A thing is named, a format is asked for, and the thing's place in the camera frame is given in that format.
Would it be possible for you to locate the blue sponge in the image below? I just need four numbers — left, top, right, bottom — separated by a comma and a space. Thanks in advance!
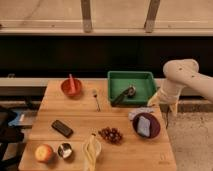
137, 116, 150, 137

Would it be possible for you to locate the banana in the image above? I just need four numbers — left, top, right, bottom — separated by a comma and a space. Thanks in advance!
83, 134, 97, 171

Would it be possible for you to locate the black chair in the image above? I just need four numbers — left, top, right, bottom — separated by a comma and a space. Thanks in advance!
0, 106, 24, 171

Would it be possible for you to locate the small metal cup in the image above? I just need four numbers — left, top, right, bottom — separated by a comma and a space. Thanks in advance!
58, 143, 73, 159

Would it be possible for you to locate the red bowl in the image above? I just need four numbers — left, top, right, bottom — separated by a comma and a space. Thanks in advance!
61, 78, 82, 97

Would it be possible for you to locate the bunch of dark grapes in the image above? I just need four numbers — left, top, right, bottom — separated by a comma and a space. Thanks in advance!
98, 127, 123, 144

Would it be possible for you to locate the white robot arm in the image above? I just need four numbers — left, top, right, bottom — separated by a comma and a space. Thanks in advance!
147, 59, 213, 116

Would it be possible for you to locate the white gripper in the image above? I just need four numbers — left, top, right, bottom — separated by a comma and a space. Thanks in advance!
147, 82, 182, 117

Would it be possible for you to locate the red yellow apple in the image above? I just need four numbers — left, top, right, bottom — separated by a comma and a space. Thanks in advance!
35, 144, 54, 163

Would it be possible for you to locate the black rectangular block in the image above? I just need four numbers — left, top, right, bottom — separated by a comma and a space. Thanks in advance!
51, 120, 73, 138

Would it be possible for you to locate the metal fork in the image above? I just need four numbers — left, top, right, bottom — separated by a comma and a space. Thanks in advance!
92, 90, 101, 112

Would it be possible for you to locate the green plastic tray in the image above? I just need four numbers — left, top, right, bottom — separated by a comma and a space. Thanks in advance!
108, 71, 157, 106

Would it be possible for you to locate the red spoon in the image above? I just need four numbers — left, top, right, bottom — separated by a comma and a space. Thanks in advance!
69, 74, 76, 94

